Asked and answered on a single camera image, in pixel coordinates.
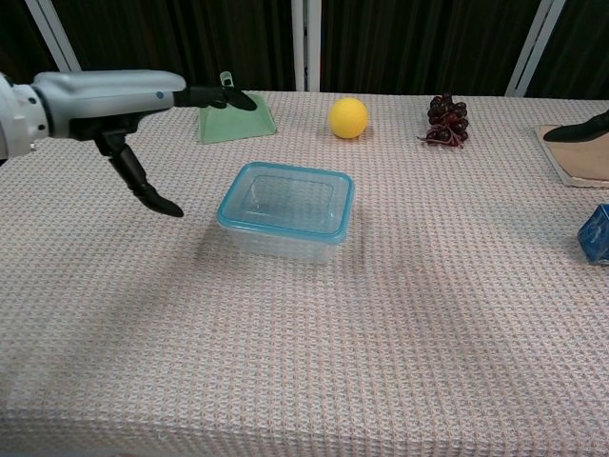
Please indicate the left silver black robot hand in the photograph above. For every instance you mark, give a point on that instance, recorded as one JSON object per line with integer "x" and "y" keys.
{"x": 104, "y": 95}

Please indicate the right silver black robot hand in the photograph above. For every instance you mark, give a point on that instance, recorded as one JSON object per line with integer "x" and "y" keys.
{"x": 585, "y": 132}

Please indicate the blue-rimmed clear plastic lid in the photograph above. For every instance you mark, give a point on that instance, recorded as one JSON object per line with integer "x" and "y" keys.
{"x": 285, "y": 200}

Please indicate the clear plastic container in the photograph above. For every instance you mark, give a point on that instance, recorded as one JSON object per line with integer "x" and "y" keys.
{"x": 285, "y": 247}

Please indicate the blue snack package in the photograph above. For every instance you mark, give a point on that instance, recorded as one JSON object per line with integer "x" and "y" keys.
{"x": 595, "y": 235}

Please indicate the brown cover notebook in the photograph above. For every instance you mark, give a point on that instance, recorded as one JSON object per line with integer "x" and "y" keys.
{"x": 580, "y": 162}

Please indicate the black pleated curtain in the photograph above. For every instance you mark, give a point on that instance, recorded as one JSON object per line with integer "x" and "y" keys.
{"x": 181, "y": 38}
{"x": 19, "y": 38}
{"x": 418, "y": 43}
{"x": 580, "y": 47}

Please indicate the green plastic dustpan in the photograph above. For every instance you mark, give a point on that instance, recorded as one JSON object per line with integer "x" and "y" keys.
{"x": 233, "y": 126}

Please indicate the dark red grape bunch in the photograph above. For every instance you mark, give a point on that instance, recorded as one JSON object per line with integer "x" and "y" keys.
{"x": 445, "y": 119}

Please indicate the yellow ball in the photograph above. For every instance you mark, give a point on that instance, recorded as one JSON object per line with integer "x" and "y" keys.
{"x": 348, "y": 118}

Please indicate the pink waffle tablecloth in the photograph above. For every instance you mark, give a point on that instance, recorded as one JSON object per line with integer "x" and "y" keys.
{"x": 304, "y": 333}

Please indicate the white frame post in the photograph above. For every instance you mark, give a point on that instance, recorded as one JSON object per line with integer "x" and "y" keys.
{"x": 306, "y": 43}
{"x": 535, "y": 47}
{"x": 54, "y": 33}

